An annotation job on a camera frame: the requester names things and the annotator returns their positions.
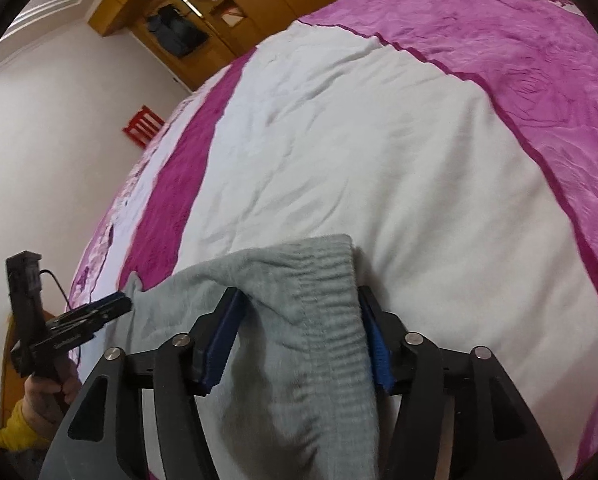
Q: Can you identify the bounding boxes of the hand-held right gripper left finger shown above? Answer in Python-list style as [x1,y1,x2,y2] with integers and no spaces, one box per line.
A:
[39,287,247,480]

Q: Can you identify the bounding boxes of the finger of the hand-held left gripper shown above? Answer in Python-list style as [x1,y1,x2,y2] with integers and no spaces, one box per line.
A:
[48,292,132,333]

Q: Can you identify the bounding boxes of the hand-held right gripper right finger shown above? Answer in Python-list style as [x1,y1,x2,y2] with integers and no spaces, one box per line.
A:
[356,285,564,480]

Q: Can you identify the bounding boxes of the grey pants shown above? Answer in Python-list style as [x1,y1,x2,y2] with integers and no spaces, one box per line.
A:
[114,232,385,480]

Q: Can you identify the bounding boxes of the person's left forearm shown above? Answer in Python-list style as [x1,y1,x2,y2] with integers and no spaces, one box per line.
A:
[0,400,55,451]

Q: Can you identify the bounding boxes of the person's left hand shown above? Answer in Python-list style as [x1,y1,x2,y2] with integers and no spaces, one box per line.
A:
[23,362,82,416]

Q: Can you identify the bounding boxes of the red wooden chair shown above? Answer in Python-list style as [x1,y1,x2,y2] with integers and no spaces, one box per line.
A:
[123,105,166,150]

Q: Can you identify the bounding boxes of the floral pink bedspread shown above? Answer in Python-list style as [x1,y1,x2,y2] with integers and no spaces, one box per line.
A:
[66,0,598,480]

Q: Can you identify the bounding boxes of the dark hanging clothing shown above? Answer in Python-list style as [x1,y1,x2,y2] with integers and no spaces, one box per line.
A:
[146,5,210,58]

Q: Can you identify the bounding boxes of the black cable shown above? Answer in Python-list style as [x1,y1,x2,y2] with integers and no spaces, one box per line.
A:
[38,269,87,366]

